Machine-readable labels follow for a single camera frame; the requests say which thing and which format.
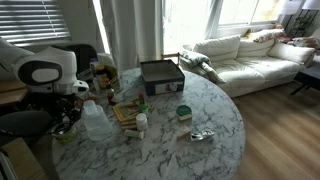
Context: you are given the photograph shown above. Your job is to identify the yellow toy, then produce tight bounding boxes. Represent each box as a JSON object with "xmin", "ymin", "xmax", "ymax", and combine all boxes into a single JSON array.
[{"xmin": 242, "ymin": 28, "xmax": 255, "ymax": 40}]

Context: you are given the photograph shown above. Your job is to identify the brown snack packet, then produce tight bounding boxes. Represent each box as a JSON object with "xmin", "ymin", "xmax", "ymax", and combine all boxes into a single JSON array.
[{"xmin": 83, "ymin": 94, "xmax": 98, "ymax": 102}]

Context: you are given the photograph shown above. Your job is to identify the black coffee table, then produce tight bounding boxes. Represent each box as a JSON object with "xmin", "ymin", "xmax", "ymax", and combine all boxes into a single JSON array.
[{"xmin": 289, "ymin": 64, "xmax": 320, "ymax": 97}]

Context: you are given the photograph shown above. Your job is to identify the small wooden block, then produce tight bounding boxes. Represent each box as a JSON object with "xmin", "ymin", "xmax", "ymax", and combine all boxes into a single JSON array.
[
  {"xmin": 176, "ymin": 126, "xmax": 193, "ymax": 141},
  {"xmin": 178, "ymin": 113, "xmax": 194, "ymax": 122}
]

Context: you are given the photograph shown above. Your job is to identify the white tube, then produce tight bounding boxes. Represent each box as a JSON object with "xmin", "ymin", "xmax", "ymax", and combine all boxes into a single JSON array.
[{"xmin": 123, "ymin": 128, "xmax": 146, "ymax": 140}]

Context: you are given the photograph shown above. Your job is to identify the small green rimmed bowl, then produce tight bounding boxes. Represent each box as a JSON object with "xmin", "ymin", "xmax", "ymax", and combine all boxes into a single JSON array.
[{"xmin": 53, "ymin": 122, "xmax": 80, "ymax": 145}]

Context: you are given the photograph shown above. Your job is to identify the small white shaker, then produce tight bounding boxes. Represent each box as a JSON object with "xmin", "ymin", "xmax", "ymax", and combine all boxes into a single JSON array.
[{"xmin": 92, "ymin": 77, "xmax": 101, "ymax": 93}]

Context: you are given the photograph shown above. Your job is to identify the wooden desk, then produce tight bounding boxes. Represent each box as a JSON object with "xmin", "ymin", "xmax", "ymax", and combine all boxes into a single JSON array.
[{"xmin": 0, "ymin": 79, "xmax": 28, "ymax": 107}]

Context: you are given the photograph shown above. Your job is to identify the light wooden cabinet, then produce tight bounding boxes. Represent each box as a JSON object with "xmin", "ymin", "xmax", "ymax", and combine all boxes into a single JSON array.
[{"xmin": 0, "ymin": 136, "xmax": 48, "ymax": 180}]

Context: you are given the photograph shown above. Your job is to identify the white curtain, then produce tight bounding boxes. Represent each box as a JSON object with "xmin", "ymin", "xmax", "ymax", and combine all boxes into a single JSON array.
[{"xmin": 99, "ymin": 0, "xmax": 165, "ymax": 72}]

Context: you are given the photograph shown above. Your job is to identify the white sofa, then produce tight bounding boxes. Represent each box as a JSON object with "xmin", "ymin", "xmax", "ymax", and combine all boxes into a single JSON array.
[{"xmin": 182, "ymin": 33, "xmax": 317, "ymax": 99}]

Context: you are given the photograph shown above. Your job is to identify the white pill bottle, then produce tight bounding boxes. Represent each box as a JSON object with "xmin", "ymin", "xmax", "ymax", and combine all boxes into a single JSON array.
[{"xmin": 135, "ymin": 112, "xmax": 149, "ymax": 132}]

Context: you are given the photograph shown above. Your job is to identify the small clear plastic cup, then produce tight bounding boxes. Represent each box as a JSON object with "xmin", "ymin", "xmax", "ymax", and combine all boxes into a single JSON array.
[{"xmin": 82, "ymin": 99, "xmax": 99, "ymax": 116}]

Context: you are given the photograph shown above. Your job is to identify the dark jar yellow lid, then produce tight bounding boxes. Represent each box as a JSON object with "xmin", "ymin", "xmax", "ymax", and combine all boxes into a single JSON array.
[{"xmin": 95, "ymin": 64, "xmax": 111, "ymax": 90}]

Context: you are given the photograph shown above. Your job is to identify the large clear plastic container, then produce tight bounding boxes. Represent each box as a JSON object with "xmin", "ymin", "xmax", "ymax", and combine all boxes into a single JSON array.
[{"xmin": 81, "ymin": 105, "xmax": 114, "ymax": 142}]

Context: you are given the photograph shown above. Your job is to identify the yellow green packet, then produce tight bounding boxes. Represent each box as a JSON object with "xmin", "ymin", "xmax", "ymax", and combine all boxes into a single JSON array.
[{"xmin": 105, "ymin": 65, "xmax": 120, "ymax": 85}]

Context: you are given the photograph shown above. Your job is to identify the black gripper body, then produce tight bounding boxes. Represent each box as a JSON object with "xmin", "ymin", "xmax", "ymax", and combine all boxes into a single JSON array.
[{"xmin": 19, "ymin": 92, "xmax": 85, "ymax": 134}]

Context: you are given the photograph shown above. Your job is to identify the crumpled foil wrapper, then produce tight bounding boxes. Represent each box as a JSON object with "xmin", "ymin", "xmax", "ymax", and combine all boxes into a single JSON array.
[{"xmin": 190, "ymin": 128, "xmax": 216, "ymax": 143}]

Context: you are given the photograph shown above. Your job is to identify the grey upholstered chair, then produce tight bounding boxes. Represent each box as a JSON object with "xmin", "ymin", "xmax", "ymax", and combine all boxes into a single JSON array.
[{"xmin": 0, "ymin": 110, "xmax": 56, "ymax": 148}]

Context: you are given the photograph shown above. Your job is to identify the floral cushion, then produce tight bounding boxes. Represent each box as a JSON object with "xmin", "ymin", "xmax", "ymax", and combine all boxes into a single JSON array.
[{"xmin": 287, "ymin": 35, "xmax": 317, "ymax": 50}]

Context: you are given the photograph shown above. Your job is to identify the green bottle red cap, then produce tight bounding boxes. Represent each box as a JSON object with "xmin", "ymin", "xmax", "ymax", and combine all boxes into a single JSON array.
[{"xmin": 136, "ymin": 92, "xmax": 150, "ymax": 115}]

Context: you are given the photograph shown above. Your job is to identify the dark blue shallow box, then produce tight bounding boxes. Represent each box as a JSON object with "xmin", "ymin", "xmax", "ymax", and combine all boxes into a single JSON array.
[{"xmin": 139, "ymin": 59, "xmax": 186, "ymax": 97}]

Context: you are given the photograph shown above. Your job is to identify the grey folded blanket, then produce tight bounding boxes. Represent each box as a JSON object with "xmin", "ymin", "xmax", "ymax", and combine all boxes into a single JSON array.
[{"xmin": 178, "ymin": 49, "xmax": 227, "ymax": 85}]

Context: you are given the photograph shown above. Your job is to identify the white napkin pack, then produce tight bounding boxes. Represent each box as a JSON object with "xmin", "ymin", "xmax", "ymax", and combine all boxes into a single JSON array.
[{"xmin": 96, "ymin": 52, "xmax": 118, "ymax": 69}]

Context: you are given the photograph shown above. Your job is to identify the black office chair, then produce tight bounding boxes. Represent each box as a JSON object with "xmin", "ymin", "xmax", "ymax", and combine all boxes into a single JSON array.
[{"xmin": 53, "ymin": 43, "xmax": 99, "ymax": 77}]

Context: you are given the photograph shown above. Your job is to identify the long wooden block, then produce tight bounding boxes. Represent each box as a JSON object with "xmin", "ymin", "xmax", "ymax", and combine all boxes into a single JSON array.
[
  {"xmin": 120, "ymin": 123, "xmax": 139, "ymax": 131},
  {"xmin": 119, "ymin": 119, "xmax": 138, "ymax": 127}
]

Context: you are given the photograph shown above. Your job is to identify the wooden tray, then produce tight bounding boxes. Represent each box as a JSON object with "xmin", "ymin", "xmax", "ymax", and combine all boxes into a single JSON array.
[{"xmin": 112, "ymin": 101, "xmax": 141, "ymax": 122}]

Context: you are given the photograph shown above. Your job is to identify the brown wooden chair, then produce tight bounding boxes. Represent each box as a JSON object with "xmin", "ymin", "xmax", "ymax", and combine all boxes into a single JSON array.
[{"xmin": 160, "ymin": 52, "xmax": 181, "ymax": 66}]

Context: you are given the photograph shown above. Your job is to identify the white window blinds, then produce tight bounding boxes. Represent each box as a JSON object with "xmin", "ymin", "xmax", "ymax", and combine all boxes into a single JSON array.
[{"xmin": 0, "ymin": 0, "xmax": 72, "ymax": 45}]

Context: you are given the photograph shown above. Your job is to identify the white flat device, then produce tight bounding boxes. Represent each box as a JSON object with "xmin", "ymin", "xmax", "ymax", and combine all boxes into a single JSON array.
[{"xmin": 0, "ymin": 151, "xmax": 18, "ymax": 180}]

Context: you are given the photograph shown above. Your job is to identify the patterned cushion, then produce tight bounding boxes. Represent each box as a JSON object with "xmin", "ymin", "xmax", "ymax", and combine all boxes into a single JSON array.
[{"xmin": 248, "ymin": 28, "xmax": 287, "ymax": 44}]

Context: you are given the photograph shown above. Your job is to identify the green potted plant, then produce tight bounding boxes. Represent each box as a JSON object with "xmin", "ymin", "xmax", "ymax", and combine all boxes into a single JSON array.
[{"xmin": 287, "ymin": 9, "xmax": 315, "ymax": 38}]

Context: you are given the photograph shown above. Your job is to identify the white bottle blue lid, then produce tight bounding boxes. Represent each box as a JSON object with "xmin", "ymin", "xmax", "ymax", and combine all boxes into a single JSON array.
[{"xmin": 89, "ymin": 58, "xmax": 101, "ymax": 73}]

